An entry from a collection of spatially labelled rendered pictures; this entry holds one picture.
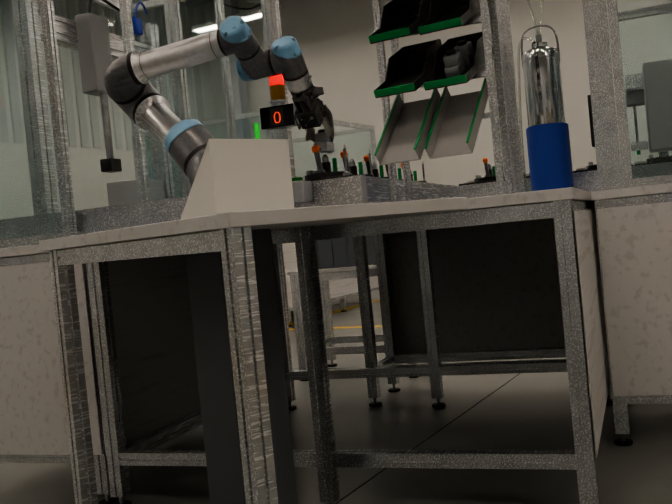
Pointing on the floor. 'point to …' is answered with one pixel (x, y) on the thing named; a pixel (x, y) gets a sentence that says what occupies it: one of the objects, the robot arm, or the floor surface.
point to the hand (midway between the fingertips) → (323, 137)
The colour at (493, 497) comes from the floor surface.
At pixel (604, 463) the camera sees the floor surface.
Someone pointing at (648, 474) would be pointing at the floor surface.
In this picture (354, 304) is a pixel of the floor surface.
